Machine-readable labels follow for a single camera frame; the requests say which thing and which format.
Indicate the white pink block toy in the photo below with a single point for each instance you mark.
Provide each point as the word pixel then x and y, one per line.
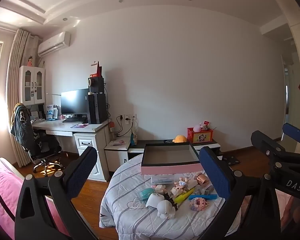
pixel 159 188

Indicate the teal tape dispenser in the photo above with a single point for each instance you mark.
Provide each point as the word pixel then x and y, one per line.
pixel 146 194

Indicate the orange plush toy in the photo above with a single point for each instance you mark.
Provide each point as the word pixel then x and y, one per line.
pixel 179 139

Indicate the black computer monitor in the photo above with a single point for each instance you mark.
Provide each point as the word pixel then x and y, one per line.
pixel 73 102

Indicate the pink block figure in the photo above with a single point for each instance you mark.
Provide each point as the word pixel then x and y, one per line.
pixel 198 203

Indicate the black speaker box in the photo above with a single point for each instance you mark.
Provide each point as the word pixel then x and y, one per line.
pixel 96 85

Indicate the red desk calendar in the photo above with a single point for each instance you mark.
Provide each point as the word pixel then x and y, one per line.
pixel 97 71

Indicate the clear plastic box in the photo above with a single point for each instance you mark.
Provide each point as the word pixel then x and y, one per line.
pixel 165 179

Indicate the white figurine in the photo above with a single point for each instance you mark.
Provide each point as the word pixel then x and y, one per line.
pixel 166 208

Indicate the beige curtain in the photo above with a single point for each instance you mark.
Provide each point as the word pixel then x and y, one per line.
pixel 17 80

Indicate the pink doll figure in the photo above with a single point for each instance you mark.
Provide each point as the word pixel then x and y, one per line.
pixel 30 61

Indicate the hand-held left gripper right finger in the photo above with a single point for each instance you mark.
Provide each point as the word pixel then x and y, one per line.
pixel 215 173

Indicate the pig doll figurine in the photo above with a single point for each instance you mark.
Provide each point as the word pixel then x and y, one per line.
pixel 181 186

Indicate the yellow highlighter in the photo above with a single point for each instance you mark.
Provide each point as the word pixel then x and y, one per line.
pixel 184 195

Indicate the black floor scale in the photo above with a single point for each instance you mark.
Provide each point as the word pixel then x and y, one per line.
pixel 231 160

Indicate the black-top low cabinet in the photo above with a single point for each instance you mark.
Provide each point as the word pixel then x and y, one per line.
pixel 210 146

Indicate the white air conditioner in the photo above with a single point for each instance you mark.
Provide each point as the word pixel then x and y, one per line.
pixel 53 43

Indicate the pink flat case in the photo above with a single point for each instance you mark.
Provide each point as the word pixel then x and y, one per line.
pixel 118 142

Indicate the pink bed blanket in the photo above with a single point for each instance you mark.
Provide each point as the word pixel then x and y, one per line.
pixel 2 192

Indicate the black office chair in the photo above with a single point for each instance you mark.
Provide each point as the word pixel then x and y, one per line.
pixel 43 147

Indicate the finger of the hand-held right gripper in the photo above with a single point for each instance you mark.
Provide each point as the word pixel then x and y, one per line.
pixel 265 142
pixel 293 132

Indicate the black computer tower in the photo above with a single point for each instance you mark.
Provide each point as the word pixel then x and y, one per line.
pixel 97 108

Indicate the blue snack bag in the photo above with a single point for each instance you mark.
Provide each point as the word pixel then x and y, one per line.
pixel 133 137

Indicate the blue label box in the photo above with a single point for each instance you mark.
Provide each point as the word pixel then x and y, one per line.
pixel 51 112

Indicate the pink cardboard box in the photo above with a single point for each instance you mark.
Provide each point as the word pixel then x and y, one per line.
pixel 170 168

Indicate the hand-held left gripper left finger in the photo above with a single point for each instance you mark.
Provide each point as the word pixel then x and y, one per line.
pixel 82 173

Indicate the blue marker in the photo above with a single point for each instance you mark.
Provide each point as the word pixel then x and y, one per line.
pixel 202 197

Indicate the white wall sockets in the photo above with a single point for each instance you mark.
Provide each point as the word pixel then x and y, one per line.
pixel 127 118

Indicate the orange cap bottle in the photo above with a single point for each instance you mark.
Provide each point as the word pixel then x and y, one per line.
pixel 112 130

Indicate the white desk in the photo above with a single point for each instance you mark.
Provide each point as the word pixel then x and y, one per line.
pixel 90 155

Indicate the black hair clip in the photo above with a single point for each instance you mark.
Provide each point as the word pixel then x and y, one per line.
pixel 170 198

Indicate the white glass-door cabinet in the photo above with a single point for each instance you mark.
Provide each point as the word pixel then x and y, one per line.
pixel 31 85

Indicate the red storage box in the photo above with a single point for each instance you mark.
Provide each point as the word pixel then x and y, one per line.
pixel 200 137

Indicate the pink plush toy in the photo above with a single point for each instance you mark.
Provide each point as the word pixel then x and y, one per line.
pixel 197 127

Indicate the dark jacket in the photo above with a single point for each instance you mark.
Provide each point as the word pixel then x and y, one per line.
pixel 21 125

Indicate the white low cabinet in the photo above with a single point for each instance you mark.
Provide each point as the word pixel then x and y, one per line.
pixel 116 157

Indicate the pink mouse pad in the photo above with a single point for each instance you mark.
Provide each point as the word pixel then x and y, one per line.
pixel 79 125

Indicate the black keyboard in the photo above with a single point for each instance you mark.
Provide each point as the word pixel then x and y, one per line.
pixel 75 119

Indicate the door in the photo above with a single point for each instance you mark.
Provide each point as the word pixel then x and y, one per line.
pixel 286 105

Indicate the rose gold cup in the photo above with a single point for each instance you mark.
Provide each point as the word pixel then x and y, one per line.
pixel 202 178

